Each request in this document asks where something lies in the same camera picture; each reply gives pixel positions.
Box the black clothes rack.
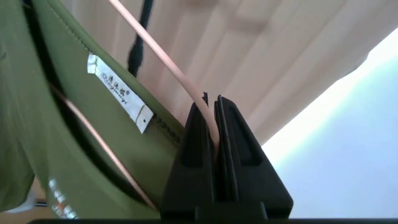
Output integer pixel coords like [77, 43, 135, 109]
[127, 0, 155, 78]

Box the pink clothes hanger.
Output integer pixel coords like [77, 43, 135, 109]
[50, 0, 221, 212]

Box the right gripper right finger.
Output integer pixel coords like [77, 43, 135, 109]
[213, 95, 294, 218]

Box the green printed garment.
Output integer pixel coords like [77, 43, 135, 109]
[0, 0, 187, 220]

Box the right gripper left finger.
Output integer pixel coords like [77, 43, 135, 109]
[159, 91, 218, 219]

